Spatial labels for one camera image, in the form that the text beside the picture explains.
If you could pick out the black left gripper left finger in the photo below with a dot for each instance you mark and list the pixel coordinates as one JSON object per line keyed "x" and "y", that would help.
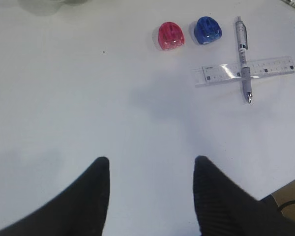
{"x": 79, "y": 210}

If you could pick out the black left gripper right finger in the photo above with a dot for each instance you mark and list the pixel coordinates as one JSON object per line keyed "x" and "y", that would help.
{"x": 224, "y": 209}

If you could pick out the blue pencil sharpener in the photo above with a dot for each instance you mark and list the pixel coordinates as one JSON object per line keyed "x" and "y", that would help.
{"x": 207, "y": 30}

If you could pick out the pink pencil sharpener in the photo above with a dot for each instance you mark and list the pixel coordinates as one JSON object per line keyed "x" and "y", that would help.
{"x": 170, "y": 36}

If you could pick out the green wavy glass plate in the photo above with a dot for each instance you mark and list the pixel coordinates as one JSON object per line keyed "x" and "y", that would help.
{"x": 52, "y": 2}

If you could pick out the clear plastic ruler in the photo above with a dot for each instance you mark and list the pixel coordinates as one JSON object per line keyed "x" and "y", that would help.
{"x": 233, "y": 72}

